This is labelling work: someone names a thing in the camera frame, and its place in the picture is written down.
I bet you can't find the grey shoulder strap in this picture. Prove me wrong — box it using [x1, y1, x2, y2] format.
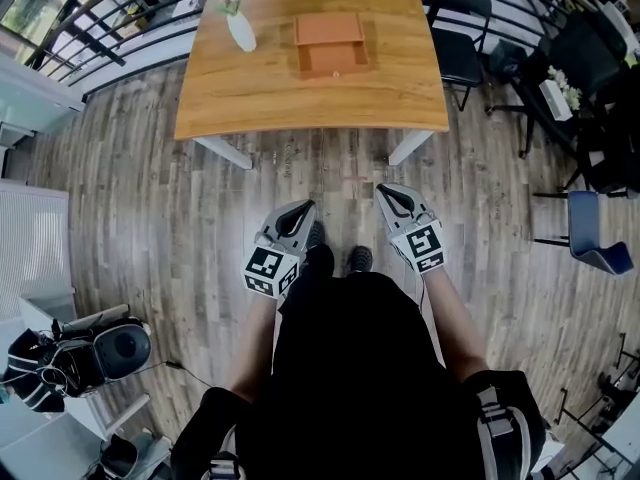
[207, 425, 241, 480]
[474, 385, 531, 480]

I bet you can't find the black office chair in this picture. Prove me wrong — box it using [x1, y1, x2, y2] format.
[487, 12, 631, 159]

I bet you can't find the person's right shoe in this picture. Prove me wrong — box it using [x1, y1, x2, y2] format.
[349, 246, 374, 273]

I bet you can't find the black backpack with cables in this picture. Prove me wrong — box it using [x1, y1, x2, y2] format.
[2, 317, 154, 414]

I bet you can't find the glass window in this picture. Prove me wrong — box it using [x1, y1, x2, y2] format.
[0, 0, 101, 49]

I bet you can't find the white desk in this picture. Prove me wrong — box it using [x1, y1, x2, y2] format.
[0, 392, 151, 480]
[597, 402, 640, 480]

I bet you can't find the white ceramic vase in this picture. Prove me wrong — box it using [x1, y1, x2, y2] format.
[226, 11, 258, 53]

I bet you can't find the person's left forearm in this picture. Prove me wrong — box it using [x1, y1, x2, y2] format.
[227, 287, 281, 404]

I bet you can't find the person's right forearm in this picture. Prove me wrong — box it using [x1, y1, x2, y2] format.
[422, 267, 491, 387]

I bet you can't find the black folding chair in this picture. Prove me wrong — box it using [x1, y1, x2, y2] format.
[419, 0, 494, 112]

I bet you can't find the white perforated panel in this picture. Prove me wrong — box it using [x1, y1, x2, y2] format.
[0, 180, 76, 319]

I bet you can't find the white table leg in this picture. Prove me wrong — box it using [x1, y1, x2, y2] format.
[388, 130, 435, 167]
[193, 136, 254, 171]

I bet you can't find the white low cabinet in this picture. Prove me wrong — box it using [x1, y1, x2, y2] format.
[0, 52, 86, 134]

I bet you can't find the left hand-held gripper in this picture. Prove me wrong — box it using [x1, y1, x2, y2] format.
[243, 198, 318, 300]

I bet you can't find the person's black clothing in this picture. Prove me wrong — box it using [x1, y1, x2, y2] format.
[169, 244, 549, 480]

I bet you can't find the white rectangular planter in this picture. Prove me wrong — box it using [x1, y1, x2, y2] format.
[538, 78, 574, 122]

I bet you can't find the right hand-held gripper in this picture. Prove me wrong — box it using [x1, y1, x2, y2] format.
[374, 182, 447, 275]

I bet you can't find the cream flower bunch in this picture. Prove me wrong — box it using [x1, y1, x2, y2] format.
[547, 65, 584, 112]

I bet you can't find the blue chair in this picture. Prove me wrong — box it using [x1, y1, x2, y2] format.
[533, 190, 635, 277]

